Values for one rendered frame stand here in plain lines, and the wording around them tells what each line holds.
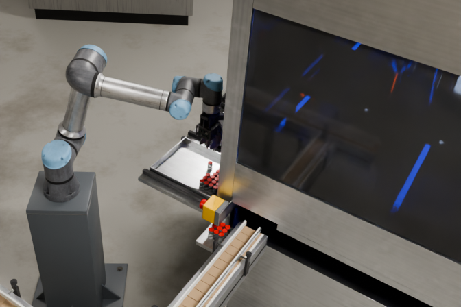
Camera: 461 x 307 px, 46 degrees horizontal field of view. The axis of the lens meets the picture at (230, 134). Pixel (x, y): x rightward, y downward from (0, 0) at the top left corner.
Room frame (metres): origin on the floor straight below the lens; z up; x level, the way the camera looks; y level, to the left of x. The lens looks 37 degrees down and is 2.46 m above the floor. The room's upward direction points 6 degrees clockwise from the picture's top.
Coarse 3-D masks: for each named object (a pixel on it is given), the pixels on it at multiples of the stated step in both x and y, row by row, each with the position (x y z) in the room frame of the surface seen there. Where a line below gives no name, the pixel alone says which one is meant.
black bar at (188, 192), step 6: (150, 174) 1.71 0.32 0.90; (156, 174) 1.71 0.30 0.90; (162, 180) 1.68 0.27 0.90; (168, 180) 1.68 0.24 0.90; (174, 186) 1.65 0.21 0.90; (180, 186) 1.65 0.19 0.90; (180, 192) 1.63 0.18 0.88; (186, 192) 1.62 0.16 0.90; (192, 192) 1.62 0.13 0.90; (192, 198) 1.60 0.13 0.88; (198, 198) 1.59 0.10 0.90; (204, 198) 1.59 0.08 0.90
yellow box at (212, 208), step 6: (210, 198) 1.46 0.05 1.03; (216, 198) 1.46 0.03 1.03; (204, 204) 1.43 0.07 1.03; (210, 204) 1.43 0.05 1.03; (216, 204) 1.43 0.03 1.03; (222, 204) 1.43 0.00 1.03; (204, 210) 1.42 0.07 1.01; (210, 210) 1.41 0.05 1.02; (216, 210) 1.40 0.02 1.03; (204, 216) 1.42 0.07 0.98; (210, 216) 1.41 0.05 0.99; (216, 216) 1.39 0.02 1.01; (216, 222) 1.39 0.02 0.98
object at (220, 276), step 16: (240, 224) 1.43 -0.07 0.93; (224, 240) 1.35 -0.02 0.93; (240, 240) 1.36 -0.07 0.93; (256, 240) 1.37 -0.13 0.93; (224, 256) 1.28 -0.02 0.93; (240, 256) 1.25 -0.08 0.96; (256, 256) 1.32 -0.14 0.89; (208, 272) 1.20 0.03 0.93; (224, 272) 1.17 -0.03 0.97; (240, 272) 1.21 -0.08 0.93; (192, 288) 1.11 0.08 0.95; (208, 288) 1.13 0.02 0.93; (224, 288) 1.13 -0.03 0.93; (176, 304) 1.03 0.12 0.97; (192, 304) 1.06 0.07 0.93; (208, 304) 1.07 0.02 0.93; (224, 304) 1.13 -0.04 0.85
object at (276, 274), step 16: (272, 240) 1.42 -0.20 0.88; (272, 256) 1.37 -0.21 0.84; (288, 256) 1.35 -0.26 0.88; (304, 256) 1.35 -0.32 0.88; (256, 272) 1.40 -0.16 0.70; (272, 272) 1.37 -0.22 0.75; (288, 272) 1.34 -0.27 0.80; (304, 272) 1.31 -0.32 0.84; (320, 272) 1.29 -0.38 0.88; (336, 272) 1.29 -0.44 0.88; (240, 288) 1.43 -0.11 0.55; (256, 288) 1.39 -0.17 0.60; (272, 288) 1.36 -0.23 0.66; (288, 288) 1.33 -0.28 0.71; (304, 288) 1.30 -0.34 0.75; (320, 288) 1.28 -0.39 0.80; (336, 288) 1.25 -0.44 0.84; (352, 288) 1.23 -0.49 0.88; (368, 288) 1.23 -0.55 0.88; (240, 304) 1.42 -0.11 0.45; (256, 304) 1.39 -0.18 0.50; (272, 304) 1.36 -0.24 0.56; (288, 304) 1.33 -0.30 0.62; (304, 304) 1.30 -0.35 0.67; (320, 304) 1.27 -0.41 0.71; (336, 304) 1.24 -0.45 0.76; (352, 304) 1.22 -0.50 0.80; (368, 304) 1.19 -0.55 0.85; (384, 304) 1.17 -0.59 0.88; (400, 304) 1.18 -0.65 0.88
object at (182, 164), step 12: (180, 144) 1.93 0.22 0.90; (192, 144) 1.94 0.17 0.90; (168, 156) 1.84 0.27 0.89; (180, 156) 1.86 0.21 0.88; (192, 156) 1.87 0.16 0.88; (204, 156) 1.88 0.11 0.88; (216, 156) 1.88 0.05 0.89; (156, 168) 1.77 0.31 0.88; (168, 168) 1.77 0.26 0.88; (180, 168) 1.78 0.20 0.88; (192, 168) 1.79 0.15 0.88; (204, 168) 1.80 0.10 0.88; (216, 168) 1.80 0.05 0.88; (180, 180) 1.70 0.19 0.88; (192, 180) 1.71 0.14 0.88; (204, 192) 1.65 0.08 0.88
